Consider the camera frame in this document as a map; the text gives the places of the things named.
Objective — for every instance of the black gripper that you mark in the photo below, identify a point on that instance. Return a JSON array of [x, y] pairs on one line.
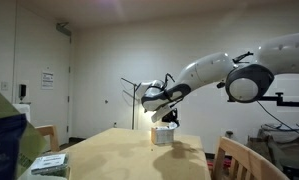
[[171, 117]]

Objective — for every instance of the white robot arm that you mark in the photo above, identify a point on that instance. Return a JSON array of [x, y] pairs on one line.
[[244, 82]]

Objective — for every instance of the white tea box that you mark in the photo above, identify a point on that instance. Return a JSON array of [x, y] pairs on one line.
[[163, 134]]

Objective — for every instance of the wooden chair with dark cushion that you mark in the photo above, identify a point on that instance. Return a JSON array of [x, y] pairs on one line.
[[246, 164]]

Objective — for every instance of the wooden chair far left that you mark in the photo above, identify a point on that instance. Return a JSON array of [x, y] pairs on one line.
[[51, 132]]

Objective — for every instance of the paper notice on door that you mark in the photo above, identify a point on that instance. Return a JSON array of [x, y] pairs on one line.
[[47, 80]]

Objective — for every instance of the blue and green snack bag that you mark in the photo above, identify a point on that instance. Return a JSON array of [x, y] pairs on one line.
[[20, 142]]

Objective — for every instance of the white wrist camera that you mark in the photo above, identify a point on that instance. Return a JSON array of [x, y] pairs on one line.
[[159, 114]]

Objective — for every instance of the black camera on boom arm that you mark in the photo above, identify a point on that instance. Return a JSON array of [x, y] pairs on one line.
[[278, 99]]

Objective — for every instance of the wall phone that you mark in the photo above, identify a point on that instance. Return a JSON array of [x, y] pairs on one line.
[[22, 91]]

